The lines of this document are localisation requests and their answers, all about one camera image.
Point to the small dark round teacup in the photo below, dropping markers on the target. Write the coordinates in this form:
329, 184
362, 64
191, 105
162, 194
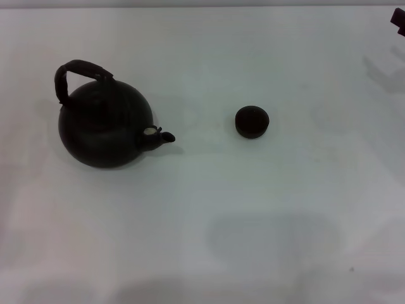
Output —
252, 122

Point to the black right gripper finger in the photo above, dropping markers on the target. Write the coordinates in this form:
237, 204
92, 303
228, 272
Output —
399, 17

